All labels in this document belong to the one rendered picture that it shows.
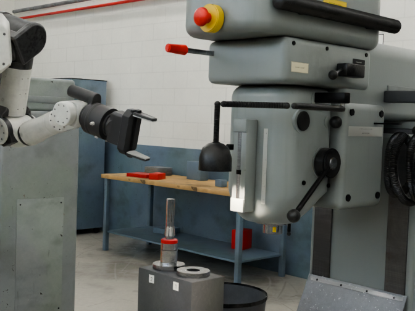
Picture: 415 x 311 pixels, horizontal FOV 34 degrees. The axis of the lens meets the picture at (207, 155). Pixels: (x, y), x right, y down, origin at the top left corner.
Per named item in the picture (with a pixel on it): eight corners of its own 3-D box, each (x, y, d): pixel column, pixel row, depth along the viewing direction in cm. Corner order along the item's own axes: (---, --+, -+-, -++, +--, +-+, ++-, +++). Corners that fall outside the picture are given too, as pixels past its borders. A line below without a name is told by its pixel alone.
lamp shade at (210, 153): (192, 170, 147) (194, 141, 146) (205, 168, 153) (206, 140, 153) (225, 172, 144) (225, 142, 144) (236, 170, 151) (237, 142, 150)
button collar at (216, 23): (217, 31, 143) (218, 2, 143) (197, 33, 147) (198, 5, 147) (224, 32, 144) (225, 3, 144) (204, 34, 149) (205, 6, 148)
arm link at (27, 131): (41, 137, 190) (-2, 157, 200) (68, 133, 198) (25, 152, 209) (30, 100, 190) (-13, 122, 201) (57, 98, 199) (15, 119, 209)
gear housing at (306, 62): (285, 82, 145) (287, 34, 145) (204, 83, 162) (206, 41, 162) (372, 91, 168) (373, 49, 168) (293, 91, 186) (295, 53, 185)
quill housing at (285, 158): (282, 229, 150) (288, 83, 149) (215, 218, 165) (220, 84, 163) (333, 223, 164) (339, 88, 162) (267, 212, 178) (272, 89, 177)
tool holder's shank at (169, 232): (176, 239, 189) (177, 199, 188) (165, 240, 188) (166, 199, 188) (173, 237, 192) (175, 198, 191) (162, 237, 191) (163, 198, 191)
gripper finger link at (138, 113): (150, 122, 174) (131, 115, 177) (158, 121, 176) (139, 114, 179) (151, 116, 173) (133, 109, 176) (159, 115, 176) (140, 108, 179)
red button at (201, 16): (204, 24, 142) (204, 5, 141) (190, 26, 145) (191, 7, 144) (215, 26, 144) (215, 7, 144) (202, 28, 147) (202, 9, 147)
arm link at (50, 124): (80, 120, 184) (47, 135, 192) (102, 117, 192) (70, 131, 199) (73, 97, 184) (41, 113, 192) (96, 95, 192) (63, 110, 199)
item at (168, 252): (178, 265, 189) (179, 244, 188) (162, 265, 188) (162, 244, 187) (175, 261, 193) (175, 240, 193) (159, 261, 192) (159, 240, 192)
